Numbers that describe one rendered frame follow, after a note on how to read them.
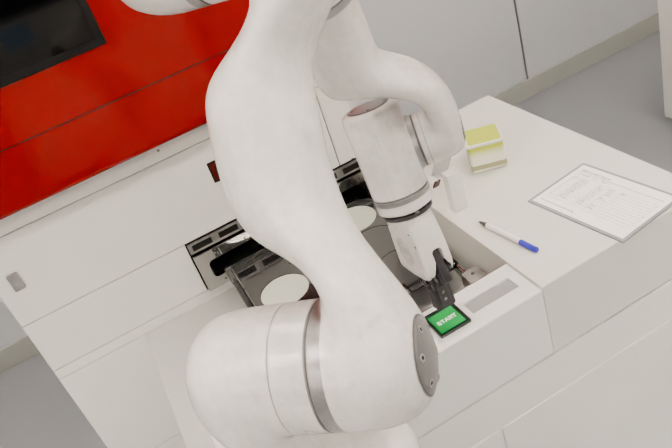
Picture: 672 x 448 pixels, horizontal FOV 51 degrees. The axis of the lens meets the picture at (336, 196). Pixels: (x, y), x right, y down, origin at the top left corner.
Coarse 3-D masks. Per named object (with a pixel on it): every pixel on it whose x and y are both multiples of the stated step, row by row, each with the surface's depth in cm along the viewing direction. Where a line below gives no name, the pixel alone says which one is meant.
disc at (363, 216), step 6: (348, 210) 159; (354, 210) 158; (360, 210) 158; (366, 210) 157; (372, 210) 156; (354, 216) 156; (360, 216) 156; (366, 216) 155; (372, 216) 154; (360, 222) 154; (366, 222) 153; (372, 222) 152; (360, 228) 152
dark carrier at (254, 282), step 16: (384, 224) 150; (368, 240) 147; (384, 240) 146; (256, 256) 155; (272, 256) 153; (384, 256) 141; (240, 272) 151; (256, 272) 150; (272, 272) 148; (288, 272) 146; (400, 272) 136; (256, 288) 145; (256, 304) 140
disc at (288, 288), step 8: (280, 280) 145; (288, 280) 144; (296, 280) 143; (304, 280) 142; (264, 288) 144; (272, 288) 143; (280, 288) 142; (288, 288) 142; (296, 288) 141; (304, 288) 140; (264, 296) 142; (272, 296) 141; (280, 296) 140; (288, 296) 139; (296, 296) 139; (264, 304) 140
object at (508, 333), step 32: (480, 288) 116; (512, 288) 114; (480, 320) 110; (512, 320) 111; (544, 320) 115; (448, 352) 108; (480, 352) 111; (512, 352) 114; (544, 352) 118; (448, 384) 111; (480, 384) 114; (448, 416) 114
